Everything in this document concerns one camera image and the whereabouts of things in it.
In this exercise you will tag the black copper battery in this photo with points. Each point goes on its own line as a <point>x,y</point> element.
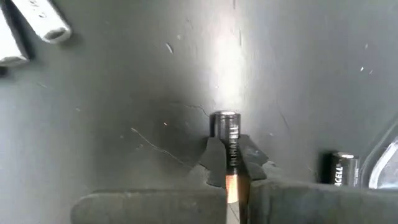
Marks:
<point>342,169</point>
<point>228,130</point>

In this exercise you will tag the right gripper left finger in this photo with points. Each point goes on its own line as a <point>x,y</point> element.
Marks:
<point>155,208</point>

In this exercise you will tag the clear plastic bin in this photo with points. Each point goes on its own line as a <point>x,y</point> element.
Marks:
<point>385,168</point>

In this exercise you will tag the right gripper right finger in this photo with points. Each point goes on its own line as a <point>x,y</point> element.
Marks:
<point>311,205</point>

